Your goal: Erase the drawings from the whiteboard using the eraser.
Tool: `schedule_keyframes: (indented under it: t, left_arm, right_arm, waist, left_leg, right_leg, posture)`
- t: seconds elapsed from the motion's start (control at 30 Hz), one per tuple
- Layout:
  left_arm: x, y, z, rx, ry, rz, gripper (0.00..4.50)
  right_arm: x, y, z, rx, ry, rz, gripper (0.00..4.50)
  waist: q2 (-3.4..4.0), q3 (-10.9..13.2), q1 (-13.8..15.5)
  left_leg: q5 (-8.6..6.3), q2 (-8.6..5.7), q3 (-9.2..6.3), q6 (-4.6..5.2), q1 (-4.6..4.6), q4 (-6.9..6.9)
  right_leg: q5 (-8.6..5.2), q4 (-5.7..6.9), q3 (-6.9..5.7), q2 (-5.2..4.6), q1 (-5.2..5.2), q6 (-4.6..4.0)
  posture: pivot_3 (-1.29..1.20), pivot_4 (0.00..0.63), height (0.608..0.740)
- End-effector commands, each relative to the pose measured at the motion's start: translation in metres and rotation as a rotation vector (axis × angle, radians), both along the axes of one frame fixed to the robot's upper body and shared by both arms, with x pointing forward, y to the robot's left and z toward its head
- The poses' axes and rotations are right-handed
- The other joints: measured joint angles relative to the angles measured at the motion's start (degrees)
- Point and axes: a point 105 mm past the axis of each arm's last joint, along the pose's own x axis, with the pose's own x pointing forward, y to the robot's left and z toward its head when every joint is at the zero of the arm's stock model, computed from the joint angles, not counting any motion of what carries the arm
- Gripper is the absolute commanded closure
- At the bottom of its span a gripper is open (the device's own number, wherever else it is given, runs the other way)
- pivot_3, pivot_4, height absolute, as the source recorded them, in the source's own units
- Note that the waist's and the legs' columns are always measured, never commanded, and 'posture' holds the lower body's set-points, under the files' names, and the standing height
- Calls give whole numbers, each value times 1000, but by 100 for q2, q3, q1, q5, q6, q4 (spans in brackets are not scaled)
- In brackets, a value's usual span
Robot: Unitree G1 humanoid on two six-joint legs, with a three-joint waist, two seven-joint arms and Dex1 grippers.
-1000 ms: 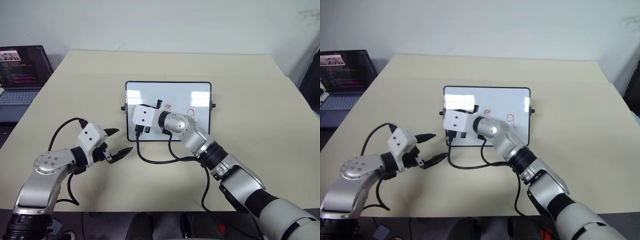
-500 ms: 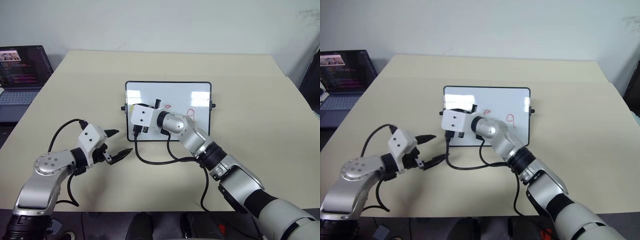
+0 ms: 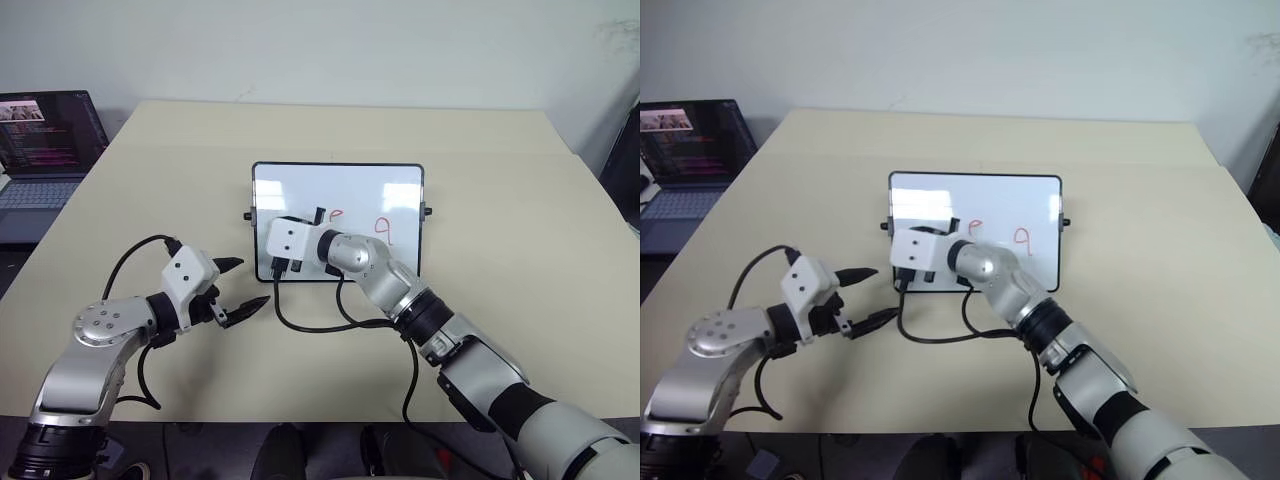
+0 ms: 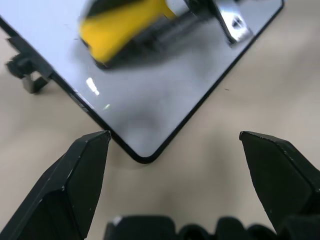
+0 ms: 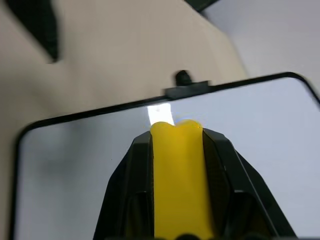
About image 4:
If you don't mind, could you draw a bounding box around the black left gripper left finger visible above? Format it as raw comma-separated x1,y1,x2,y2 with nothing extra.
0,129,112,240

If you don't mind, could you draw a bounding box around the black whiteboard stand bracket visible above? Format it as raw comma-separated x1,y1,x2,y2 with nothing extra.
5,36,55,95

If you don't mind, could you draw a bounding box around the yellow whiteboard eraser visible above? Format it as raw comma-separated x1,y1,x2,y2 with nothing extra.
78,0,186,70

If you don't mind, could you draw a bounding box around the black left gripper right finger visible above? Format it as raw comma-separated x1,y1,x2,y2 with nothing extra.
238,130,320,235

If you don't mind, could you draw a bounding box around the whiteboard with black frame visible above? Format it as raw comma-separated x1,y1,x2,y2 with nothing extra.
0,0,285,165

